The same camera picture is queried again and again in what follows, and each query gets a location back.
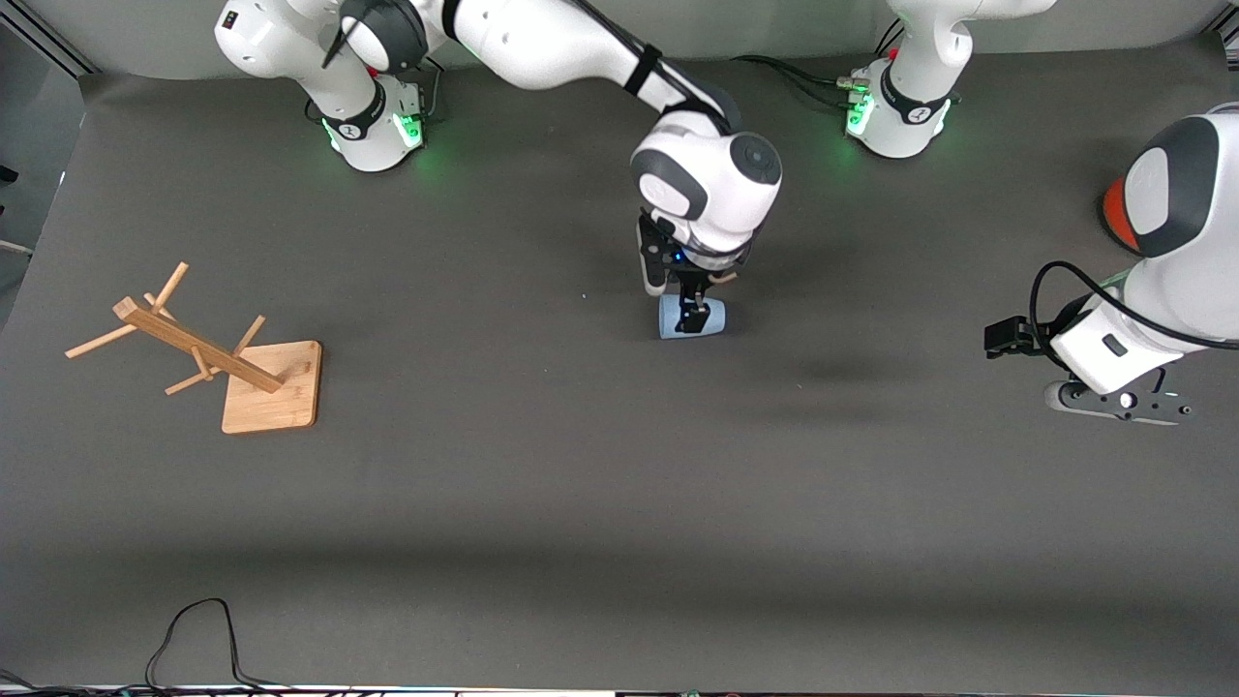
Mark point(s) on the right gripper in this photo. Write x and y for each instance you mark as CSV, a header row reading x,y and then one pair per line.
x,y
691,284

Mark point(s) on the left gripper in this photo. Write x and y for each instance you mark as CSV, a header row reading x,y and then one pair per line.
x,y
1043,342

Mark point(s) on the light blue plastic cup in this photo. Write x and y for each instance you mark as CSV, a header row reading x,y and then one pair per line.
x,y
721,318

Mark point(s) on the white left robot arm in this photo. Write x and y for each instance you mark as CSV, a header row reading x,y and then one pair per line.
x,y
1176,223

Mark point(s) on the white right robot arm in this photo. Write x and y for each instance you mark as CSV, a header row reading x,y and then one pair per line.
x,y
542,39

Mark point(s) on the wooden cup rack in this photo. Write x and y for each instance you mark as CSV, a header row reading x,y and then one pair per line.
x,y
276,387

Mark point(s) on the orange can with grey lid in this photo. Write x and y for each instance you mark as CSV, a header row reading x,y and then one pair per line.
x,y
1118,218

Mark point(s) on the aluminium frame rail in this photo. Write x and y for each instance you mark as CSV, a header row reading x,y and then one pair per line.
x,y
48,39

